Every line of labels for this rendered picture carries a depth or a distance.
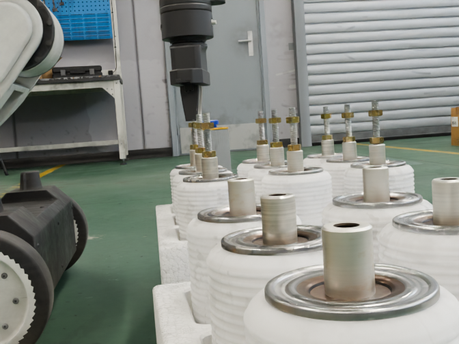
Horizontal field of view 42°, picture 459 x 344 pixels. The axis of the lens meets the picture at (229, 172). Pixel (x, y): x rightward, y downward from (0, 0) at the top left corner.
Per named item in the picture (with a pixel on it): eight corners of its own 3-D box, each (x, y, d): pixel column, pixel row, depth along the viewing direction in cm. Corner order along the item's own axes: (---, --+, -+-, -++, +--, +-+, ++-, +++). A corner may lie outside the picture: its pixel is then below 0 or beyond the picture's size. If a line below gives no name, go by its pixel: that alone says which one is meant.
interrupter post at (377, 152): (373, 168, 83) (372, 145, 83) (366, 167, 85) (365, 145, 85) (389, 167, 83) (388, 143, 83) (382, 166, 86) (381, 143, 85)
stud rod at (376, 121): (373, 155, 84) (370, 100, 83) (373, 154, 85) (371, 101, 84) (380, 154, 83) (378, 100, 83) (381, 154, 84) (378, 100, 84)
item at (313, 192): (352, 297, 84) (345, 168, 83) (309, 316, 78) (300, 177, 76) (298, 287, 91) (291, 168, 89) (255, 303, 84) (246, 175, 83)
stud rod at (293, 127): (300, 162, 83) (297, 106, 82) (295, 162, 82) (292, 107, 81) (294, 162, 83) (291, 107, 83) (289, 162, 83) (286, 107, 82)
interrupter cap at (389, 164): (363, 172, 80) (363, 166, 80) (342, 168, 87) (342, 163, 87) (416, 167, 81) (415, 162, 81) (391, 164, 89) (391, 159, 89)
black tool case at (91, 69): (53, 82, 540) (51, 70, 539) (100, 80, 552) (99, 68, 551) (52, 79, 508) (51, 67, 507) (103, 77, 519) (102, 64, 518)
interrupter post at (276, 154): (279, 168, 93) (278, 147, 92) (267, 168, 94) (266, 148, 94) (288, 167, 95) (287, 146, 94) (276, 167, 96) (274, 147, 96)
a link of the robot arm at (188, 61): (172, 88, 110) (167, 22, 109) (224, 84, 109) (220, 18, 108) (156, 85, 98) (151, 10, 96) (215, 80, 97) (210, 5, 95)
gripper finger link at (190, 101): (183, 121, 103) (180, 84, 102) (201, 120, 102) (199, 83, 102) (181, 121, 101) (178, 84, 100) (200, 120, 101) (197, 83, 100)
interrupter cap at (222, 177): (210, 177, 87) (210, 173, 87) (250, 178, 81) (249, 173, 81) (171, 183, 81) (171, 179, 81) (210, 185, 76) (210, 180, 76)
